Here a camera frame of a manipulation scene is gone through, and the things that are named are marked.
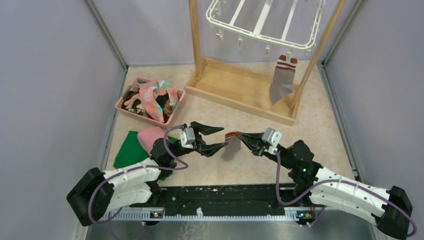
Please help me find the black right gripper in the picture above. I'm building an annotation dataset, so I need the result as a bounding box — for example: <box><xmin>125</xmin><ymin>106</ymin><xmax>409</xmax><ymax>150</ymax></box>
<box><xmin>235</xmin><ymin>131</ymin><xmax>295</xmax><ymax>170</ymax></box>

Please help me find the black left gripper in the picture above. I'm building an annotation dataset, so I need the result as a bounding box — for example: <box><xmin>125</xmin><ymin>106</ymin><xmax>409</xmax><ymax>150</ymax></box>
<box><xmin>168</xmin><ymin>121</ymin><xmax>228</xmax><ymax>160</ymax></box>

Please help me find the grey sock with red stripes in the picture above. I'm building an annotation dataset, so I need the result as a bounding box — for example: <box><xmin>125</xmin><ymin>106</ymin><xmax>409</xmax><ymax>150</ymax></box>
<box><xmin>220</xmin><ymin>131</ymin><xmax>242</xmax><ymax>161</ymax></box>

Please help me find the pink sock with green pattern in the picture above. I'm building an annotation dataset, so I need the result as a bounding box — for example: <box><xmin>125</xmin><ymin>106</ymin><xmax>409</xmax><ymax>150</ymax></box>
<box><xmin>137</xmin><ymin>80</ymin><xmax>165</xmax><ymax>123</ymax></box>

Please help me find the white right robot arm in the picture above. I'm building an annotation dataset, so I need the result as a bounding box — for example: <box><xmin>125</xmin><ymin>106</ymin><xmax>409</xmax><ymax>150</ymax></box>
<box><xmin>225</xmin><ymin>128</ymin><xmax>418</xmax><ymax>240</ymax></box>

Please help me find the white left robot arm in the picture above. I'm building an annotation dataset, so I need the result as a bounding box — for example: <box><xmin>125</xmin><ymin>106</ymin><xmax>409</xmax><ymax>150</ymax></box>
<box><xmin>66</xmin><ymin>121</ymin><xmax>227</xmax><ymax>227</ymax></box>

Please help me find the wooden hanger stand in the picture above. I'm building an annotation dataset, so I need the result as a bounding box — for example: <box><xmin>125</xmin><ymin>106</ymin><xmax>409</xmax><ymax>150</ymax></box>
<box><xmin>186</xmin><ymin>0</ymin><xmax>346</xmax><ymax>126</ymax></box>

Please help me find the pile of socks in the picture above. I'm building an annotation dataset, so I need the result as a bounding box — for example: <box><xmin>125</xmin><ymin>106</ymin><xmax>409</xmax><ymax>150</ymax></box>
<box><xmin>121</xmin><ymin>84</ymin><xmax>172</xmax><ymax>123</ymax></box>

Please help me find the white clip drying hanger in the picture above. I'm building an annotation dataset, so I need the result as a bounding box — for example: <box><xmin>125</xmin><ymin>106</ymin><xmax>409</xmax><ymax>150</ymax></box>
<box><xmin>205</xmin><ymin>0</ymin><xmax>326</xmax><ymax>56</ymax></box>

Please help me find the pink folded cloth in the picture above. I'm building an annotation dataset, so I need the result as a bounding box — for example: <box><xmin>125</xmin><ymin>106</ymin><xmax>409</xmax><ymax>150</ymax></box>
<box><xmin>136</xmin><ymin>126</ymin><xmax>165</xmax><ymax>156</ymax></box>

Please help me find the green folded cloth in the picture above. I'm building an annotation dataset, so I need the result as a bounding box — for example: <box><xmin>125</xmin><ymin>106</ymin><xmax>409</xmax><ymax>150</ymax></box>
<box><xmin>113</xmin><ymin>131</ymin><xmax>177</xmax><ymax>169</ymax></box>

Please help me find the pink plastic basket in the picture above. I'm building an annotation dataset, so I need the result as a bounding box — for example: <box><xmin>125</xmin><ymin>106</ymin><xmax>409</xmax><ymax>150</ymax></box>
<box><xmin>115</xmin><ymin>77</ymin><xmax>186</xmax><ymax>129</ymax></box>

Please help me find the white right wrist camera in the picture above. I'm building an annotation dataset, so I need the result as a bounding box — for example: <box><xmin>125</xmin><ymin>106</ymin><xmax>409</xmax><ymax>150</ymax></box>
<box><xmin>261</xmin><ymin>127</ymin><xmax>282</xmax><ymax>148</ymax></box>

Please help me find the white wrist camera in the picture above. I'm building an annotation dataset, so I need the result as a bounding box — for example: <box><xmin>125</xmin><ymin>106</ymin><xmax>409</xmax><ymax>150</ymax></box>
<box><xmin>261</xmin><ymin>127</ymin><xmax>282</xmax><ymax>148</ymax></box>
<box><xmin>180</xmin><ymin>127</ymin><xmax>196</xmax><ymax>149</ymax></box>

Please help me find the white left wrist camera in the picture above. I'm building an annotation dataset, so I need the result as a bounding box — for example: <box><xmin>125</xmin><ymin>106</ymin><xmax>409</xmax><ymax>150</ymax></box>
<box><xmin>180</xmin><ymin>127</ymin><xmax>196</xmax><ymax>149</ymax></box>

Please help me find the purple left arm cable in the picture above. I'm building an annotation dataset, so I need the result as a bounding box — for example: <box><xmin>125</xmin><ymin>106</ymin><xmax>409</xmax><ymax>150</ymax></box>
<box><xmin>87</xmin><ymin>125</ymin><xmax>190</xmax><ymax>240</ymax></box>

